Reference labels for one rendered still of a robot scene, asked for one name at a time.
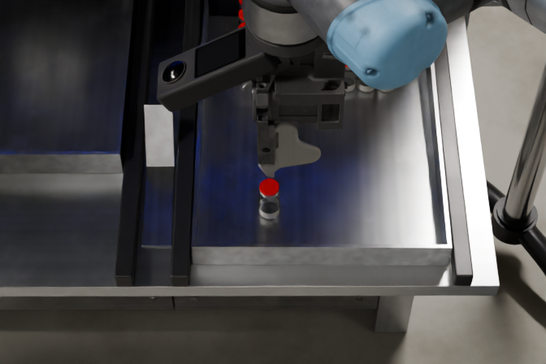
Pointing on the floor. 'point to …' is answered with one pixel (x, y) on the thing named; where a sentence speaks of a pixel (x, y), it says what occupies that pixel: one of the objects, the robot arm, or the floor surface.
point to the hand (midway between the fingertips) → (263, 154)
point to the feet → (536, 249)
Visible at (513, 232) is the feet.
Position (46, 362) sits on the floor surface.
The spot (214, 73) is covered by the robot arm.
